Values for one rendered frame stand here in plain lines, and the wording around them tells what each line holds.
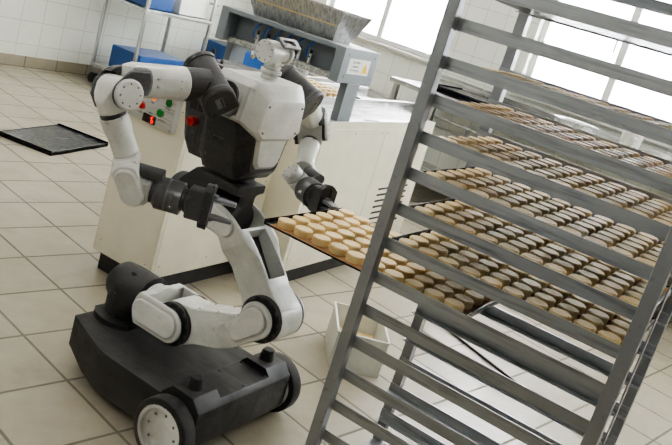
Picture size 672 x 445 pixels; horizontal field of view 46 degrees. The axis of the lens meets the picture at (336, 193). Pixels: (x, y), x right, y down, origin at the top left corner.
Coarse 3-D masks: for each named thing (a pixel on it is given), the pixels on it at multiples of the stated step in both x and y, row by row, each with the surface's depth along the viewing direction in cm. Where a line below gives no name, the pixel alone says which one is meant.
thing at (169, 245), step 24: (144, 144) 322; (168, 144) 315; (168, 168) 316; (192, 168) 322; (264, 192) 375; (120, 216) 331; (144, 216) 324; (168, 216) 321; (96, 240) 339; (120, 240) 332; (144, 240) 325; (168, 240) 327; (192, 240) 341; (216, 240) 356; (144, 264) 326; (168, 264) 333; (192, 264) 348; (216, 264) 369
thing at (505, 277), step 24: (408, 240) 197; (432, 240) 205; (456, 264) 190; (480, 264) 195; (504, 264) 203; (504, 288) 183; (528, 288) 188; (552, 288) 195; (552, 312) 177; (576, 312) 181; (600, 312) 186; (624, 336) 176
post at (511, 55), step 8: (520, 16) 216; (528, 16) 215; (520, 24) 216; (528, 24) 217; (512, 32) 217; (520, 32) 216; (512, 48) 217; (504, 56) 219; (512, 56) 218; (504, 64) 219; (512, 64) 218; (496, 88) 220; (496, 96) 221; (480, 128) 223; (488, 128) 222; (416, 320) 237; (424, 320) 238; (416, 328) 238; (408, 344) 239; (408, 352) 239; (400, 376) 241; (400, 384) 242; (392, 408) 244; (384, 424) 245
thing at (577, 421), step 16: (368, 304) 197; (384, 320) 195; (416, 336) 191; (448, 352) 186; (464, 368) 185; (480, 368) 183; (496, 384) 181; (512, 384) 179; (528, 400) 177; (544, 400) 175; (560, 416) 174; (576, 416) 172
